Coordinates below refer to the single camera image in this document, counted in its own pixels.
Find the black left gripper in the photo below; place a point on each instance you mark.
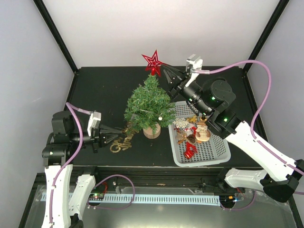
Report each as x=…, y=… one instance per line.
x=95, y=134

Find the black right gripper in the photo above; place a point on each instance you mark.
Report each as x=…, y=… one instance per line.
x=171, y=80

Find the red star ornament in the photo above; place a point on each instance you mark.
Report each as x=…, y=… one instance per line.
x=153, y=64

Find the gold merry christmas sign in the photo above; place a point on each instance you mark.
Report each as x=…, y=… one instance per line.
x=123, y=142

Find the small green christmas tree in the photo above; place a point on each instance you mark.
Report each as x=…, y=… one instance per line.
x=147, y=122

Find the white string lights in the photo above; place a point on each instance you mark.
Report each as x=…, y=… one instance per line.
x=148, y=101

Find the white perforated plastic basket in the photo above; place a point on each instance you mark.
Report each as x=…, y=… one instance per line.
x=212, y=152

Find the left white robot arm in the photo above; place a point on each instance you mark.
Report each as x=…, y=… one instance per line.
x=63, y=210

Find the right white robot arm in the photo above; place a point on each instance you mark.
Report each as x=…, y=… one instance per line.
x=280, y=174

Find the clear light battery box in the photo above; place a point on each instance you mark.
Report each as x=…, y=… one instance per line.
x=132, y=122

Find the white snowflake ornament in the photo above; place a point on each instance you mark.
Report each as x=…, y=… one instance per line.
x=180, y=123

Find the left green circuit board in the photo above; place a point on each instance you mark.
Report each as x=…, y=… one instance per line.
x=97, y=196

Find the pine cone ornament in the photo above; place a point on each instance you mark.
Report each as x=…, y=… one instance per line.
x=191, y=139

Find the snowman ornament with hat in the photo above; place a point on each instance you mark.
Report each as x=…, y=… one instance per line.
x=202, y=132

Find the red reindeer ornament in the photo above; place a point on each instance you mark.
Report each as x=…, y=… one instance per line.
x=191, y=147

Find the red gift box ornament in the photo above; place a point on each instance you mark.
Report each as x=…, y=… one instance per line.
x=189, y=154

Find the right circuit board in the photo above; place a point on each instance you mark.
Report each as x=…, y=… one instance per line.
x=231, y=198

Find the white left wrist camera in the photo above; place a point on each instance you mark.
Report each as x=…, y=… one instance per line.
x=94, y=121

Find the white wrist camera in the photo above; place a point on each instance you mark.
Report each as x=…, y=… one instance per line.
x=194, y=68
x=94, y=121

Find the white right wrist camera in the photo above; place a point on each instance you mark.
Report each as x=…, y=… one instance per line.
x=194, y=68

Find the white slotted cable duct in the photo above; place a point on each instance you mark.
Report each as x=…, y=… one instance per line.
x=155, y=199

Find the right black frame post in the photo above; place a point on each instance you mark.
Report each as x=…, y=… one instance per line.
x=275, y=16

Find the black frame post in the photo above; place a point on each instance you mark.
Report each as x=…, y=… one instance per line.
x=275, y=16
x=55, y=33

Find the left black frame post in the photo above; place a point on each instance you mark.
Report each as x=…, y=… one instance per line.
x=55, y=33

